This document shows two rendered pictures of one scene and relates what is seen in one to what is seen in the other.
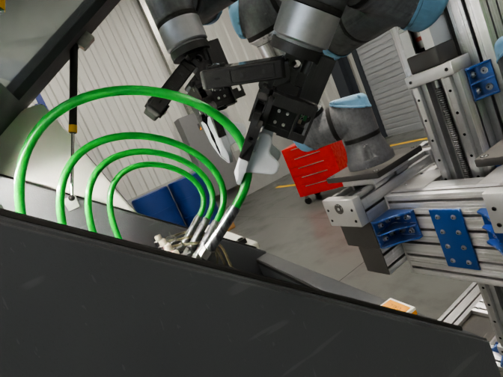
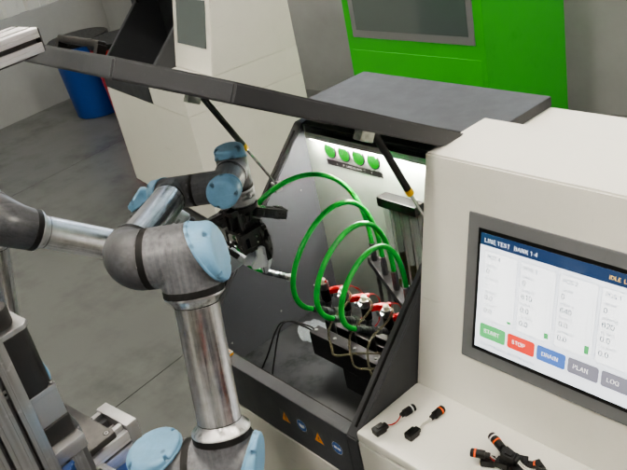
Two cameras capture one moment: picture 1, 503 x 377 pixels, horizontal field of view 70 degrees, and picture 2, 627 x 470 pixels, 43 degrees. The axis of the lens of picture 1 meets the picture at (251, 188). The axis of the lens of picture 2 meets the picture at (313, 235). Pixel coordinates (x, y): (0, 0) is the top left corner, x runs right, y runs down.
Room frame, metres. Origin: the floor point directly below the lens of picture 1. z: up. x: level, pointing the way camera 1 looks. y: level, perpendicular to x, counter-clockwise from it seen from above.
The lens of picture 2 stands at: (2.42, -0.36, 2.28)
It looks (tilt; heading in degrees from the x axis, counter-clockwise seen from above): 28 degrees down; 163
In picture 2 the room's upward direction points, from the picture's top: 12 degrees counter-clockwise
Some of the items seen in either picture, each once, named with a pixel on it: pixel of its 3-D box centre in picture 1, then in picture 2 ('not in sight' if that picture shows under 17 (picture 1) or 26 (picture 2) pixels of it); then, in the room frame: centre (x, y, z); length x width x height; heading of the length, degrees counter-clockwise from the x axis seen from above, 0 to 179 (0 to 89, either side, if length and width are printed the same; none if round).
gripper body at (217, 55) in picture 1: (206, 79); (245, 225); (0.67, 0.00, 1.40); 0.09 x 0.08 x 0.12; 110
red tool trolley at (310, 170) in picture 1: (319, 167); not in sight; (4.95, -0.99, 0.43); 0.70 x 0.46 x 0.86; 52
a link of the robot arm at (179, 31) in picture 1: (183, 37); (241, 195); (0.67, 0.00, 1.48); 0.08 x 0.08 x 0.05
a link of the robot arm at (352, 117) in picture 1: (351, 115); (163, 468); (1.16, -0.39, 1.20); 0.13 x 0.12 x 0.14; 63
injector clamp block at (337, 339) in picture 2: not in sight; (367, 364); (0.74, 0.21, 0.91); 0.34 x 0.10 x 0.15; 20
